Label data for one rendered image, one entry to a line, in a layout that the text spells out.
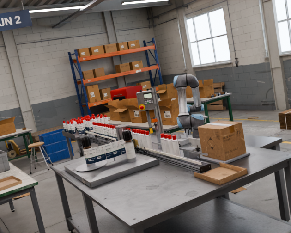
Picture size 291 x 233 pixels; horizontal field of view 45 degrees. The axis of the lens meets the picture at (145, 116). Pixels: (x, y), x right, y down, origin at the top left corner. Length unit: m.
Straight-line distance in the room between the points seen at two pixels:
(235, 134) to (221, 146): 0.17
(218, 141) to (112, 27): 9.29
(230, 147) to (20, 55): 8.55
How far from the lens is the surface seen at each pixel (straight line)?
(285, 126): 7.27
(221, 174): 2.72
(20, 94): 10.63
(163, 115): 5.29
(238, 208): 3.60
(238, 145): 3.03
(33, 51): 10.88
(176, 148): 3.10
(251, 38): 9.53
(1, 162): 4.57
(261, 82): 9.51
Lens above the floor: 1.75
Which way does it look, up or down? 8 degrees down
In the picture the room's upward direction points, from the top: 11 degrees counter-clockwise
